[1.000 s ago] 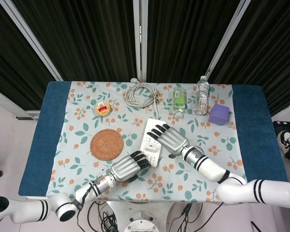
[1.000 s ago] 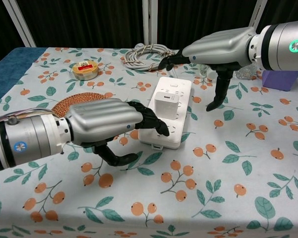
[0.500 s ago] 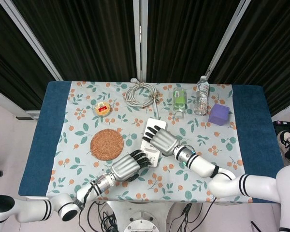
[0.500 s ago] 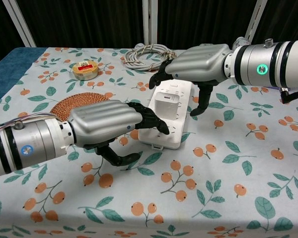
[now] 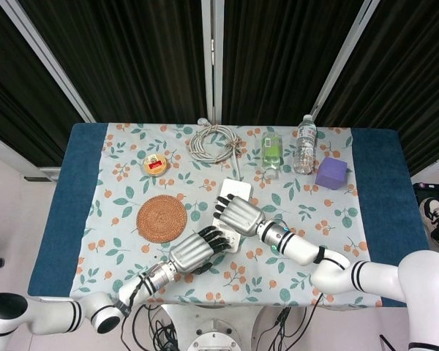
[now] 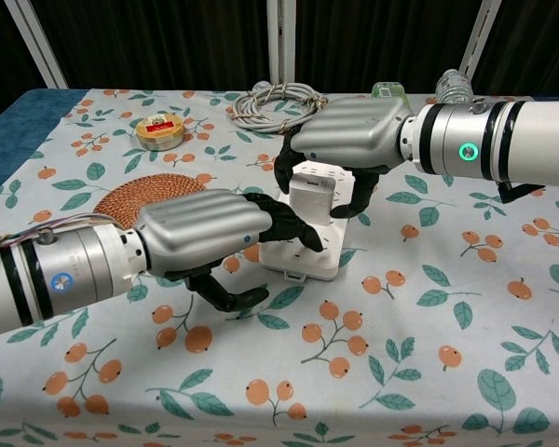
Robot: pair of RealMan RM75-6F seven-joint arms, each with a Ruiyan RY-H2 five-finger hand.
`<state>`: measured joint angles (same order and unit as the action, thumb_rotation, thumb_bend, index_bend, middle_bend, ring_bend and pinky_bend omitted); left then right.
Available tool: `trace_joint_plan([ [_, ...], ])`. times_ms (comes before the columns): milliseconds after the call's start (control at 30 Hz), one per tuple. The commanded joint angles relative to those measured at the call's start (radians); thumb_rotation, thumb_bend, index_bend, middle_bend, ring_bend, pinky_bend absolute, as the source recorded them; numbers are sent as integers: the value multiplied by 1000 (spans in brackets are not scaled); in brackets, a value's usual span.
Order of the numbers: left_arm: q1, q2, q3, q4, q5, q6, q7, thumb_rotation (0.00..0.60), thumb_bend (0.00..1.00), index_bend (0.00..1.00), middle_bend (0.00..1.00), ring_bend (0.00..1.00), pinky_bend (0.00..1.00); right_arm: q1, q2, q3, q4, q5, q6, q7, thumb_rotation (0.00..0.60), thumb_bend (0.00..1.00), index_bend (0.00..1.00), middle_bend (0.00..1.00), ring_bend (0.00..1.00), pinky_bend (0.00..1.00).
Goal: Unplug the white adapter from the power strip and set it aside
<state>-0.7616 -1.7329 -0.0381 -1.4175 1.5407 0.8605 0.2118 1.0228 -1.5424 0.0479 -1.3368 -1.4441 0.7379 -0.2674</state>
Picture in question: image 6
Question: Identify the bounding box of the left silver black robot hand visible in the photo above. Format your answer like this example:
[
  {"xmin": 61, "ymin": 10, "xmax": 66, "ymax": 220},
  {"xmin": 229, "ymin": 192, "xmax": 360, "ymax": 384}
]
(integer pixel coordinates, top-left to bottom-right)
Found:
[{"xmin": 134, "ymin": 188, "xmax": 325, "ymax": 314}]

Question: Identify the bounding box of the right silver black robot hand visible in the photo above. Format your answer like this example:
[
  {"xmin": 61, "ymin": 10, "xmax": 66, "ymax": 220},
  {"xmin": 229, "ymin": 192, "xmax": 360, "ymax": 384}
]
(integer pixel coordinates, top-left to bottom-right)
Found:
[{"xmin": 273, "ymin": 96, "xmax": 414, "ymax": 219}]

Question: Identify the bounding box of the white charger block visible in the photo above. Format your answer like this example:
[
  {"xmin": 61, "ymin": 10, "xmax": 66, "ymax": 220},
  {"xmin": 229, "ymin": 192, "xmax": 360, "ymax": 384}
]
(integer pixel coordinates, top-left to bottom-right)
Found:
[{"xmin": 288, "ymin": 172, "xmax": 337, "ymax": 226}]

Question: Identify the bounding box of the white power strip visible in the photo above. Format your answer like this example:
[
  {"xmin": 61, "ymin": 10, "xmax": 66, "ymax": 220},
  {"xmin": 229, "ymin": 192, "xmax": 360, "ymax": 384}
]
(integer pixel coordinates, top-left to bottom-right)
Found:
[{"xmin": 259, "ymin": 160, "xmax": 357, "ymax": 284}]

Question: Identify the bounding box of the green liquid clear bottle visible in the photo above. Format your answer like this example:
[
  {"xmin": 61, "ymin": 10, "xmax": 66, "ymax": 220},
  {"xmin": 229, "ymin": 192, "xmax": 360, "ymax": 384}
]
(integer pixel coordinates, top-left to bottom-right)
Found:
[{"xmin": 371, "ymin": 82, "xmax": 409, "ymax": 106}]

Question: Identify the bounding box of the round woven rattan coaster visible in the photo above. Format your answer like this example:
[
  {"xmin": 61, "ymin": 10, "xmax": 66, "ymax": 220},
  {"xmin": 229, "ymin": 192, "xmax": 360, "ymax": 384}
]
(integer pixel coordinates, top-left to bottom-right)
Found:
[{"xmin": 92, "ymin": 172, "xmax": 208, "ymax": 231}]

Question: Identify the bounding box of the round gold tin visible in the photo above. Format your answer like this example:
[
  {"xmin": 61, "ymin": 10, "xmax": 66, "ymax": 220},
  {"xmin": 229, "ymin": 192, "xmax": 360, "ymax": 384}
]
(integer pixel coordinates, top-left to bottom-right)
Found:
[{"xmin": 135, "ymin": 114, "xmax": 184, "ymax": 152}]

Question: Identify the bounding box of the clear plastic water bottle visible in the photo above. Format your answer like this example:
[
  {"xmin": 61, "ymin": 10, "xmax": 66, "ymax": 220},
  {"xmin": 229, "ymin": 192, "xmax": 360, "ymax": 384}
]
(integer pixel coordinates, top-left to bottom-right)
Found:
[{"xmin": 435, "ymin": 68, "xmax": 474, "ymax": 106}]

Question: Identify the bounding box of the dark pleated curtain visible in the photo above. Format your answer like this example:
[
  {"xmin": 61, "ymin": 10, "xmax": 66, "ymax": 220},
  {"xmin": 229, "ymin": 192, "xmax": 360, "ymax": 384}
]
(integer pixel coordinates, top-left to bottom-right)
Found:
[{"xmin": 0, "ymin": 0, "xmax": 559, "ymax": 131}]

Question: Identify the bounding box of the floral printed tablecloth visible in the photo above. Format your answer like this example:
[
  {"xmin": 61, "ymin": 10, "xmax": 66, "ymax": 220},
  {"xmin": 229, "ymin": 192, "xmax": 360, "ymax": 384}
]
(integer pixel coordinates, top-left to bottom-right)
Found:
[{"xmin": 0, "ymin": 88, "xmax": 559, "ymax": 447}]

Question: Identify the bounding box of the blue table cover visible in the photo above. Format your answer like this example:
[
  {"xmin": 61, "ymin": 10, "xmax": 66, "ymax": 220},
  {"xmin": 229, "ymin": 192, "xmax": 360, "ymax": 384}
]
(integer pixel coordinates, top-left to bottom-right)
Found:
[{"xmin": 0, "ymin": 88, "xmax": 88, "ymax": 202}]

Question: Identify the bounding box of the white cable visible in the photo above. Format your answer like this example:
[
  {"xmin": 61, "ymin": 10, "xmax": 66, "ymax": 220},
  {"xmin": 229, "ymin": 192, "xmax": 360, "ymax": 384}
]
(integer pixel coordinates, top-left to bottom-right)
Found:
[{"xmin": 226, "ymin": 81, "xmax": 330, "ymax": 134}]

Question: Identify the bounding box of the white metal frame post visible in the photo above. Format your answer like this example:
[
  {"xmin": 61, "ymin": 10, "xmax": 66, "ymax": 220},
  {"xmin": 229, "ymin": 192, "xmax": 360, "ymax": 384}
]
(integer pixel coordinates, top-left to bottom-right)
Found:
[
  {"xmin": 266, "ymin": 0, "xmax": 298, "ymax": 90},
  {"xmin": 458, "ymin": 0, "xmax": 502, "ymax": 81},
  {"xmin": 4, "ymin": 0, "xmax": 69, "ymax": 90}
]

